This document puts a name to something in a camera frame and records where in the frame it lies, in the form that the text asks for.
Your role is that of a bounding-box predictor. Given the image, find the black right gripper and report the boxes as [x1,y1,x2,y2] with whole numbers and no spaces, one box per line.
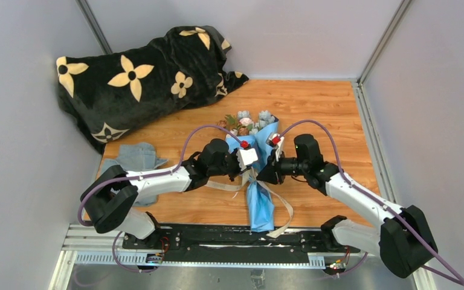
[256,149,309,185]

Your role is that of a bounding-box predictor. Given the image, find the beige ribbon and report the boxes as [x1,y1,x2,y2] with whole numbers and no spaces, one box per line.
[204,168,295,240]

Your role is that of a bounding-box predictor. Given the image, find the orange fake flower stem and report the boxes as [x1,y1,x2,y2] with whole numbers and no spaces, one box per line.
[217,115,250,136]

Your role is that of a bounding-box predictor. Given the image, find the pink white fake flower stem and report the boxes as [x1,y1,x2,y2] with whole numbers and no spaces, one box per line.
[239,117,254,131]

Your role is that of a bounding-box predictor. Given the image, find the blue wrapping paper sheet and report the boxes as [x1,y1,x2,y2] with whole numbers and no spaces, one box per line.
[238,121,279,232]

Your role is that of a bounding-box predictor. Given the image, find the blue fake flower stem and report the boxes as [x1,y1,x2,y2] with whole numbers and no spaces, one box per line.
[236,111,278,135]

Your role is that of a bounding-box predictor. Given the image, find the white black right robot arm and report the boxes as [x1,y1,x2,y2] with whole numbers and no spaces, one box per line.
[257,134,437,278]

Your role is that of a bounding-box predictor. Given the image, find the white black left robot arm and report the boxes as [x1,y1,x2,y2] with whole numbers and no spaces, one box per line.
[80,138,256,250]

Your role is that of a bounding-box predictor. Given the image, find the light blue denim cloth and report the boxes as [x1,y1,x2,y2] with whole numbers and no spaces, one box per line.
[95,142,169,208]

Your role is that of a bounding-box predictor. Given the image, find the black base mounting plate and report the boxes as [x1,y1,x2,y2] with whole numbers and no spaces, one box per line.
[121,224,349,264]

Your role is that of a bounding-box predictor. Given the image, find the black floral blanket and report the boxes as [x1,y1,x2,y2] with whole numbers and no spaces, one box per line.
[56,25,248,152]

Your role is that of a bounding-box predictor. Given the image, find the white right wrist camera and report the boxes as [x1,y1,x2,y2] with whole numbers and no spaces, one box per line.
[266,133,285,162]

